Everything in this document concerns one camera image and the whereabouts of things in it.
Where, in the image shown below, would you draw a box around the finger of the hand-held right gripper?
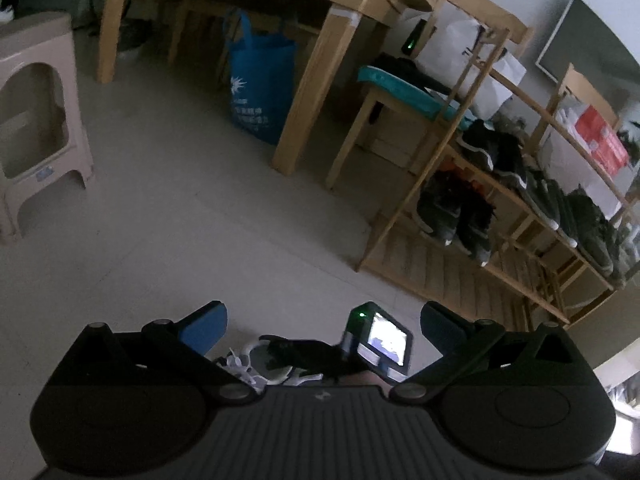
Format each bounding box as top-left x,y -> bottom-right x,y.
260,337 -> 361,376

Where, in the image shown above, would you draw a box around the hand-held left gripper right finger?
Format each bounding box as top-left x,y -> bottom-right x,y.
390,301 -> 596,403

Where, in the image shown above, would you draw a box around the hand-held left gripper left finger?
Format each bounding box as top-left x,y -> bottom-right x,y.
47,301 -> 253,406

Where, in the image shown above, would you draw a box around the wooden shoe rack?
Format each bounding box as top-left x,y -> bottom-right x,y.
357,27 -> 640,326

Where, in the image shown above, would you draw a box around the white sneaker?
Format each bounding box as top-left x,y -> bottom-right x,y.
215,335 -> 321,391

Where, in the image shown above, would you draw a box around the grey slip-on shoe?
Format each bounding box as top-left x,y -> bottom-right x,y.
517,167 -> 561,231
545,180 -> 583,248

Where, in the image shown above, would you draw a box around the grey mesh sneaker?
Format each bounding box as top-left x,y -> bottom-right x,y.
600,210 -> 640,286
567,187 -> 616,273

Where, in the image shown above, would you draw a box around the wooden chair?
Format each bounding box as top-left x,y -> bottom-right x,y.
540,62 -> 621,186
327,0 -> 533,191

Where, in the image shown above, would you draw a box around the wooden table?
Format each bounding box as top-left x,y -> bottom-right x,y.
97,0 -> 436,176

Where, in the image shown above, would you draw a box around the teal seat cushion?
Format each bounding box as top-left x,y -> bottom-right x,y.
357,64 -> 473,128

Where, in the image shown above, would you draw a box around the blue tote bag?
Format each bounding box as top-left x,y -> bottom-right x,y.
222,7 -> 298,146

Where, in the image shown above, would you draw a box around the red box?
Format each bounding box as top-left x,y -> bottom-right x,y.
572,105 -> 631,176

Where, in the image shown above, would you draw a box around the black cloth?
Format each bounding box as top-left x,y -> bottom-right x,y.
372,52 -> 451,96

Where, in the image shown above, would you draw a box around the white plastic bag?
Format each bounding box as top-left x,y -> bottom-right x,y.
417,2 -> 528,121

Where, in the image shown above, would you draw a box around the black device with green light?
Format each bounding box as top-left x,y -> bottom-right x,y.
402,20 -> 426,56

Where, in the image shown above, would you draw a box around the beige plastic stool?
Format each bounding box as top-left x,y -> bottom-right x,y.
0,10 -> 96,243

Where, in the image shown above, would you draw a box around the green wall board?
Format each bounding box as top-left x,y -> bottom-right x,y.
535,0 -> 640,86

